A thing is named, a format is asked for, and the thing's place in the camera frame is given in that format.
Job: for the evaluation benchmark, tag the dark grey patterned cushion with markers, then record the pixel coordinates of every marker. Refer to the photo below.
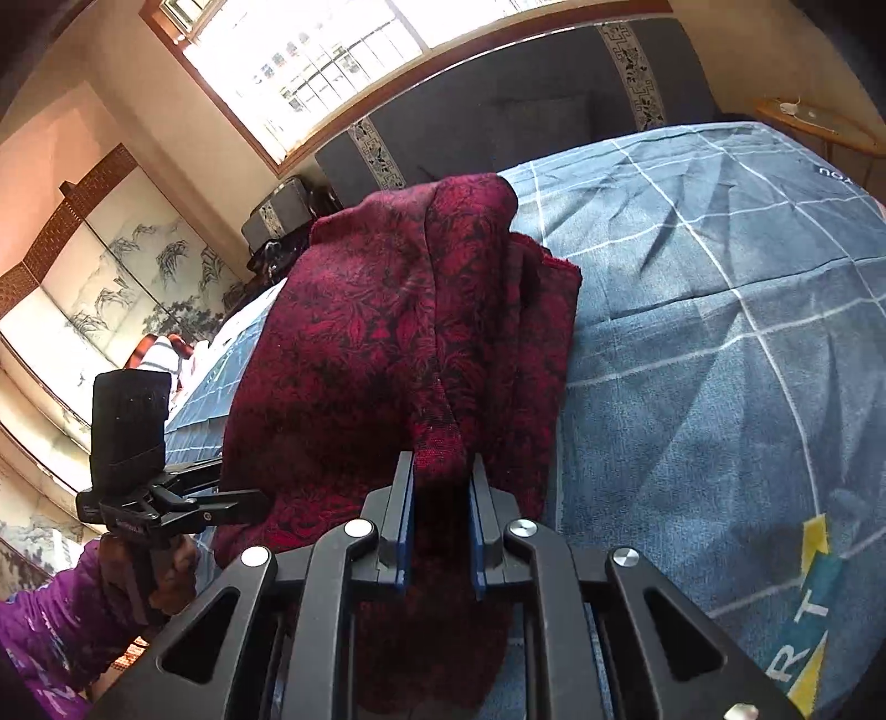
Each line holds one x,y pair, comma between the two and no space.
277,208

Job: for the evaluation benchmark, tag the red white striped cloth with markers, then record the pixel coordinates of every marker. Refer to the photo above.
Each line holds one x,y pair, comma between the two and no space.
163,356

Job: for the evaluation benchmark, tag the person's left hand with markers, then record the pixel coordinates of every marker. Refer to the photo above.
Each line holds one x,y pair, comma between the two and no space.
180,574

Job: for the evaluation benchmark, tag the round wooden side table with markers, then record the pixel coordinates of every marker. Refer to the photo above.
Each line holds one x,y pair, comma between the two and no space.
824,131

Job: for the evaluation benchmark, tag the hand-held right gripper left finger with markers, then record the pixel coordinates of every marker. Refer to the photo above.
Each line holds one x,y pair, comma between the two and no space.
407,526

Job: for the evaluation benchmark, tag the dark red patterned knit garment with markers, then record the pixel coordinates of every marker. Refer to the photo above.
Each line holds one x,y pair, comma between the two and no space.
360,346

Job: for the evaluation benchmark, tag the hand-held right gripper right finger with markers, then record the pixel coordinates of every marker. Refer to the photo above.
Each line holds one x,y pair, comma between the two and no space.
477,533

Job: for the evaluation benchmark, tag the wooden framed window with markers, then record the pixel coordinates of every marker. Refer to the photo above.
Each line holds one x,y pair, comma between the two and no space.
332,62

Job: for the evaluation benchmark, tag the blue checked blanket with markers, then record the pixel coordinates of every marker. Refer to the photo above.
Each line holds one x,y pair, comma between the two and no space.
692,311

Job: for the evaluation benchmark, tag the ink painted folding screen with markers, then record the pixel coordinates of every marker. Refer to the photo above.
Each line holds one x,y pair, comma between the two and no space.
111,277

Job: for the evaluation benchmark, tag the dark grey patterned headboard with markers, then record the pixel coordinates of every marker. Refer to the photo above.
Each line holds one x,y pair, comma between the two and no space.
526,90

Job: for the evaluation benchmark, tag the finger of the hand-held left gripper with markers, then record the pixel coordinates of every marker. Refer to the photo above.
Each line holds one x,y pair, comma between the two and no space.
197,474
228,505

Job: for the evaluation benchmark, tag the small white object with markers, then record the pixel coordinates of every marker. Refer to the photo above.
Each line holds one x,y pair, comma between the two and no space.
788,107

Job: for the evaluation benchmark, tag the person's left forearm purple sleeve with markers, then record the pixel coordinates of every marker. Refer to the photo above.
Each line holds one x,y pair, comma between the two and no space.
62,623

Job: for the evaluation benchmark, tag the dark wooden chair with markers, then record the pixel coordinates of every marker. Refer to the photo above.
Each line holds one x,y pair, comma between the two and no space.
273,259

